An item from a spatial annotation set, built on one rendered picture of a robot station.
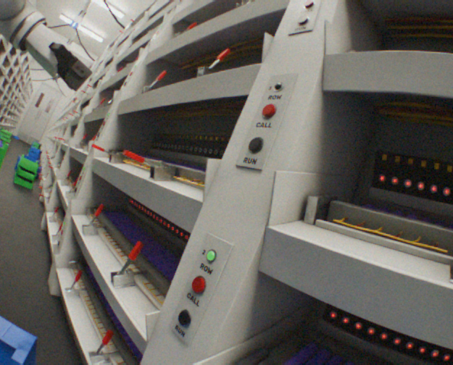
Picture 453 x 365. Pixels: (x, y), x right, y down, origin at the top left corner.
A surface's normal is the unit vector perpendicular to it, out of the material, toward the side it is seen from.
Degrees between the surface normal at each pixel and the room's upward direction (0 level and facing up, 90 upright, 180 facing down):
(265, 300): 90
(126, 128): 90
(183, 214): 110
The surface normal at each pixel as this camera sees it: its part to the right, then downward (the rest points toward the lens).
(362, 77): -0.75, -0.01
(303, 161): 0.65, 0.17
